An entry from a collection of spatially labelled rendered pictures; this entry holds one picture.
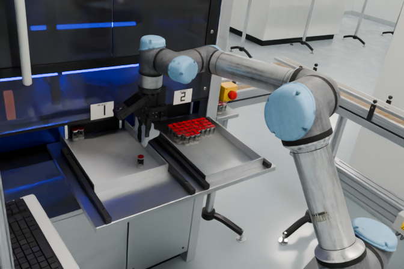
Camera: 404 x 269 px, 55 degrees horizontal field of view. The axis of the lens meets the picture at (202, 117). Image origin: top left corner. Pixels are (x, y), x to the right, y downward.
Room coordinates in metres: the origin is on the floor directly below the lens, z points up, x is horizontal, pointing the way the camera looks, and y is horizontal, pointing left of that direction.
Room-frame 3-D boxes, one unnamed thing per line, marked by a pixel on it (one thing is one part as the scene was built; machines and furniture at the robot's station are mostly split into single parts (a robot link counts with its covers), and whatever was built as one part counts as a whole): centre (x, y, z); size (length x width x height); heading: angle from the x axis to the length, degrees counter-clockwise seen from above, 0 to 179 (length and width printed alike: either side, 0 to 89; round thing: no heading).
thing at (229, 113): (1.64, -0.08, 0.87); 0.14 x 0.13 x 0.02; 38
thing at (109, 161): (1.14, 0.30, 0.90); 0.34 x 0.26 x 0.04; 38
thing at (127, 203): (1.19, 0.12, 0.87); 0.70 x 0.48 x 0.02; 128
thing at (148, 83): (1.10, 0.18, 1.21); 0.08 x 0.08 x 0.05
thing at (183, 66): (1.05, 0.08, 1.28); 0.11 x 0.11 x 0.08; 52
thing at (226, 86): (1.59, -0.09, 1.00); 0.08 x 0.07 x 0.07; 38
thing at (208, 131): (1.33, 0.02, 0.90); 0.18 x 0.02 x 0.05; 128
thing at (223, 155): (1.26, -0.04, 0.90); 0.34 x 0.26 x 0.04; 38
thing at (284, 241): (1.89, -0.75, 0.07); 0.50 x 0.08 x 0.14; 128
